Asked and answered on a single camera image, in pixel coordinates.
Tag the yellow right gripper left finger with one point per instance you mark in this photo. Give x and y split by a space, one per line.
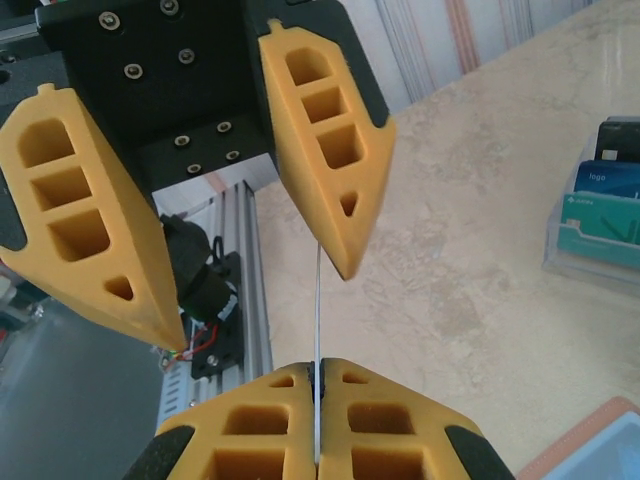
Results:
250 440

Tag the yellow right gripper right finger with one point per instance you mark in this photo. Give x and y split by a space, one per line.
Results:
390 440

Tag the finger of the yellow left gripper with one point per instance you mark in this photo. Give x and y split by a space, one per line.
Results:
125 240
370 165

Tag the black credit card orange lines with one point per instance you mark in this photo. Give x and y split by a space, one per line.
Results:
317 300

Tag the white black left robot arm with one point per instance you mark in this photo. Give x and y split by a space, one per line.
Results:
200 280

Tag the clear acrylic card stand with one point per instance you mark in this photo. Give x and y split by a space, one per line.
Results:
575 270

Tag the blue credit card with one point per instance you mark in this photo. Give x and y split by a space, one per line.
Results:
605 180

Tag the teal credit card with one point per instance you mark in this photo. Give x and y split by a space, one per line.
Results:
600 225

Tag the plain black credit card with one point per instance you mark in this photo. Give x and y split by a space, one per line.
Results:
622 140

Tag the translucent corrugated side panel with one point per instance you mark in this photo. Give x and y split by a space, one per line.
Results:
425 50

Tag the aluminium mounting rail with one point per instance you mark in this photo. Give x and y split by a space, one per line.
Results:
250 300

